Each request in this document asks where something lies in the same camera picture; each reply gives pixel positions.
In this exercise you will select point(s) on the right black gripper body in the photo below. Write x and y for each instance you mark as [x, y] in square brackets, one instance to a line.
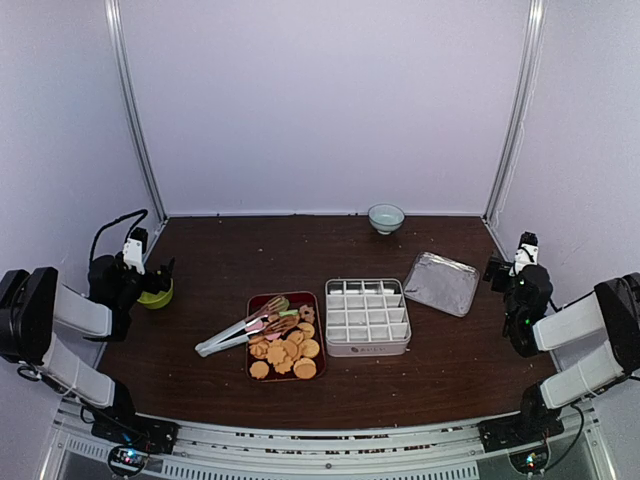
[501, 266]

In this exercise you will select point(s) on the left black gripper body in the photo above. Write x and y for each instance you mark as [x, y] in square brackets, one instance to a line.
[126, 296]

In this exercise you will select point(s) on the white handled metal tongs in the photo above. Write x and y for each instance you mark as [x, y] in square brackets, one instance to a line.
[236, 333]

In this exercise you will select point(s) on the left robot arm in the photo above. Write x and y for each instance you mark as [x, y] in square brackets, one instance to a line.
[35, 305]

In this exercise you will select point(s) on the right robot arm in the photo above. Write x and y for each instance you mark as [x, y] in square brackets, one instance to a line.
[604, 322]

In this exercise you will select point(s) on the green plastic bowl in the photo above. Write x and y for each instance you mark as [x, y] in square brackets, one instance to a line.
[156, 294]

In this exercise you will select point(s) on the left pink round cookie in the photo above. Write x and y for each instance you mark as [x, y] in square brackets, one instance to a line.
[256, 325]

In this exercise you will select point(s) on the swirl butter cookie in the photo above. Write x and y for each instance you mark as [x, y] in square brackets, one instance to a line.
[260, 349]

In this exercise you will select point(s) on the pale blue ceramic bowl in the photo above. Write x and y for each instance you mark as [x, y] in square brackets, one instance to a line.
[385, 218]

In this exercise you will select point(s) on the bottom left round cookie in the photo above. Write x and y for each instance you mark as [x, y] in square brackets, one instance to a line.
[259, 370]

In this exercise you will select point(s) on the dark red cookie tray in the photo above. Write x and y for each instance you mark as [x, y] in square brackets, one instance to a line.
[302, 340]

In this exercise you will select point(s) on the leaf shaped tan cookie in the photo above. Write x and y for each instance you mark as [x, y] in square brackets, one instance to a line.
[279, 359]

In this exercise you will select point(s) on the white divided cookie tin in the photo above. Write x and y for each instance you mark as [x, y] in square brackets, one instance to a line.
[366, 318]

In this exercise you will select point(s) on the brown flower cookie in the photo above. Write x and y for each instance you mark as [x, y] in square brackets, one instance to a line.
[307, 314]

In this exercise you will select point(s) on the large round tan cookie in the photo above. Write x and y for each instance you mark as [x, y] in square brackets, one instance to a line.
[305, 368]

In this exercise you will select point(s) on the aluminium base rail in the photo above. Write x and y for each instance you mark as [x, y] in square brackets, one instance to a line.
[451, 450]

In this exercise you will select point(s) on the right aluminium frame post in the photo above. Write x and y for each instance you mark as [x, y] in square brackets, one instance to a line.
[525, 85]

